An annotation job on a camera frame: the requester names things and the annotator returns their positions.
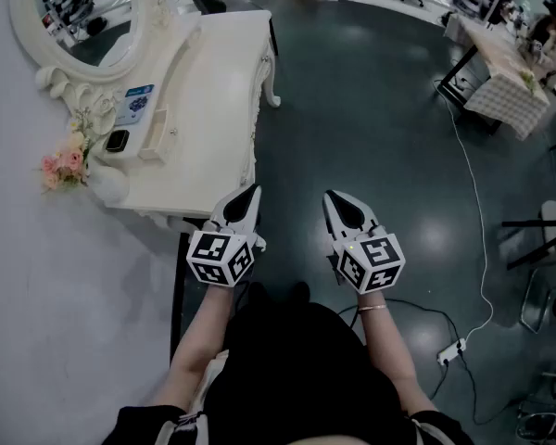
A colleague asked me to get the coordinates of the person's black clothing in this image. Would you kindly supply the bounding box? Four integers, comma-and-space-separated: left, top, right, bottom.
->
114, 289, 474, 445

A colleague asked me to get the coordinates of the white dressing table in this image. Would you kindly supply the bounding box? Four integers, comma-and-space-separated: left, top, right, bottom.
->
86, 9, 282, 232

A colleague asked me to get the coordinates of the person's right black shoe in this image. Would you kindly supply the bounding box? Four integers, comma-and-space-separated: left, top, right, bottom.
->
288, 281, 312, 304

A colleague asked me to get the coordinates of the white power strip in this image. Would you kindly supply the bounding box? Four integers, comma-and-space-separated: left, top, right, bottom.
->
436, 337, 468, 366

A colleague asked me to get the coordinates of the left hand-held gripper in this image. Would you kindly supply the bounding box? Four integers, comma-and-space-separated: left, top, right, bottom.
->
186, 184, 266, 289

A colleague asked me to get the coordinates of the round white vase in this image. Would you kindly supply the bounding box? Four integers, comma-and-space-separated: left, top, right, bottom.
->
89, 166, 129, 204

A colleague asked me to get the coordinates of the chrome chair with black bars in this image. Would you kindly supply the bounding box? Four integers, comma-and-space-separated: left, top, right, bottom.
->
499, 198, 556, 334

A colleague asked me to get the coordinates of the pink flower bouquet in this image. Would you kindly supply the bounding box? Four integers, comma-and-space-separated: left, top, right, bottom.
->
39, 106, 94, 195

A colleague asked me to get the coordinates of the small white drawer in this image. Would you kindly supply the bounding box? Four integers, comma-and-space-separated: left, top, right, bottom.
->
137, 104, 173, 162

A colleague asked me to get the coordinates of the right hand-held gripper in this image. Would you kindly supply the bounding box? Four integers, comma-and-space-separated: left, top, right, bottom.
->
322, 190, 407, 295

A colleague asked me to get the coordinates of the person's right forearm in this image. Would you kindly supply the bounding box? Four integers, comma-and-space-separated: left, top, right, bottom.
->
356, 293, 440, 417

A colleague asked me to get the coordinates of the table with checkered cloth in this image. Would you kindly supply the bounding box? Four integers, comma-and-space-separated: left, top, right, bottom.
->
433, 10, 552, 142

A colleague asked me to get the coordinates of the oval mirror with white frame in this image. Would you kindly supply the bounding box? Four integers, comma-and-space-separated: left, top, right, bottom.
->
8, 0, 200, 106

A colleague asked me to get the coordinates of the small black box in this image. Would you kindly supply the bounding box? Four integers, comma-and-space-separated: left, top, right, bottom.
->
104, 129, 131, 153

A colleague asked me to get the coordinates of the white cable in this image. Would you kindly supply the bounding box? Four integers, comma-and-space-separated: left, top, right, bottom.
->
436, 80, 495, 343

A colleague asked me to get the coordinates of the blue and white flat box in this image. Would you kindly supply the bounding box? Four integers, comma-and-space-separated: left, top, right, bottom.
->
114, 83, 156, 127

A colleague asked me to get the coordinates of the person's left forearm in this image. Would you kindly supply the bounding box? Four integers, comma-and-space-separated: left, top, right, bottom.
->
165, 285, 243, 408

